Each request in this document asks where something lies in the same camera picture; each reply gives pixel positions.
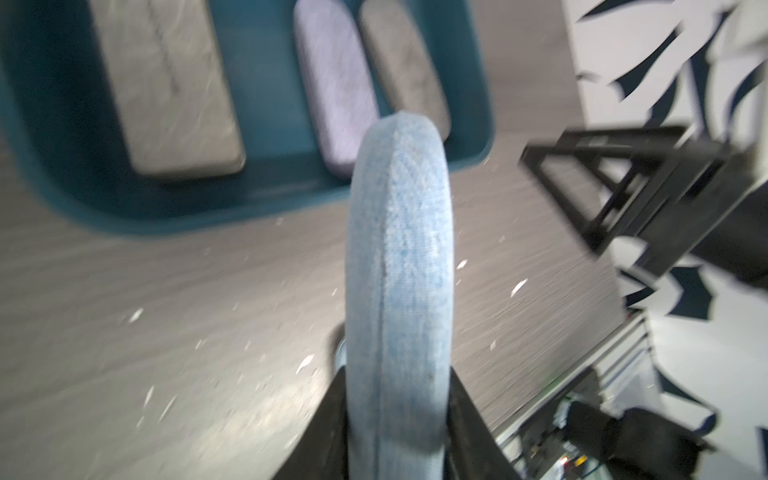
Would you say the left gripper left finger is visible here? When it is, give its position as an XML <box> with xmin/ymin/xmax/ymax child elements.
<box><xmin>272</xmin><ymin>367</ymin><xmax>348</xmax><ymax>480</ymax></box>

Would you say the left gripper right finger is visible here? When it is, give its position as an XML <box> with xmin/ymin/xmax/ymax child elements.
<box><xmin>445</xmin><ymin>369</ymin><xmax>521</xmax><ymax>480</ymax></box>

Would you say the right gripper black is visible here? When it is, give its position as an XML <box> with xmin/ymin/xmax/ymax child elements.
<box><xmin>520</xmin><ymin>125</ymin><xmax>767</xmax><ymax>290</ymax></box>

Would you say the grey glasses case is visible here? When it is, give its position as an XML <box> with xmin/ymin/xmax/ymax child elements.
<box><xmin>359</xmin><ymin>1</ymin><xmax>452</xmax><ymax>140</ymax></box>

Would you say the light blue glasses case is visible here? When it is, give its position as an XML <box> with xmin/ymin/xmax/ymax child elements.
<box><xmin>345</xmin><ymin>112</ymin><xmax>454</xmax><ymax>479</ymax></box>

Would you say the purple glasses case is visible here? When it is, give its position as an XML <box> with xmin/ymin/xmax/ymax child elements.
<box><xmin>293</xmin><ymin>0</ymin><xmax>380</xmax><ymax>179</ymax></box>

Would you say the beige glasses case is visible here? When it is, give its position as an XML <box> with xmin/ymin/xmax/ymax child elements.
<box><xmin>89</xmin><ymin>0</ymin><xmax>246</xmax><ymax>181</ymax></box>

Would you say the teal plastic storage box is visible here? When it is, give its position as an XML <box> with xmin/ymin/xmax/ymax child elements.
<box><xmin>1</xmin><ymin>1</ymin><xmax>494</xmax><ymax>235</ymax></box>

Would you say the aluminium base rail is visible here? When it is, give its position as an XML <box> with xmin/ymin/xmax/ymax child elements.
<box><xmin>493</xmin><ymin>309</ymin><xmax>662</xmax><ymax>479</ymax></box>

